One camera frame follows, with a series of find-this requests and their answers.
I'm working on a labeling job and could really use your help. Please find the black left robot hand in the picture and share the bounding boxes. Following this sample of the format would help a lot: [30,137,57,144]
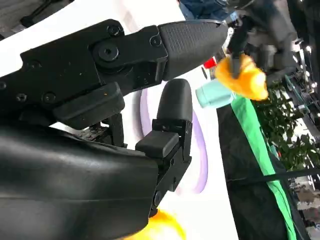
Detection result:
[229,0,299,79]

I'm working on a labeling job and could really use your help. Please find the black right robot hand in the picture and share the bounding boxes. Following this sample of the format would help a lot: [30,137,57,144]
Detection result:
[0,19,229,240]

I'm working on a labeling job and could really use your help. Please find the orange and white bread roll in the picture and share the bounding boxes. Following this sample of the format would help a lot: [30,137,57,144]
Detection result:
[147,209,188,240]
[215,54,270,101]

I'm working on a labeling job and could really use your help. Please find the small red object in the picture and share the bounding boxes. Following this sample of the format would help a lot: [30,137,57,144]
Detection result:
[203,56,218,70]

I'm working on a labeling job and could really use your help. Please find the person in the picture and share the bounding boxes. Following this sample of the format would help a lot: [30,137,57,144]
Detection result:
[178,0,235,22]

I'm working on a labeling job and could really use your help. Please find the pale green mug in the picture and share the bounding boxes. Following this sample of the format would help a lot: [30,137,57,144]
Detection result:
[195,79,235,109]

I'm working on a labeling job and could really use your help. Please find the green cloth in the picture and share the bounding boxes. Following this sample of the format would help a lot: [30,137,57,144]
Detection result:
[229,96,300,240]

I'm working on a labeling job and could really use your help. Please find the green leafy plant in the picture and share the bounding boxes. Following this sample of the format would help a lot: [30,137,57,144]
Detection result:
[252,82,320,173]

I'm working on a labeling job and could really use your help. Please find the lilac plate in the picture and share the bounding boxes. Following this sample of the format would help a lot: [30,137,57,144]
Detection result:
[139,87,210,195]

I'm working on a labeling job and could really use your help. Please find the black cloth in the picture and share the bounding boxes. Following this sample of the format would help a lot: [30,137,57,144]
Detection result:
[216,99,291,240]

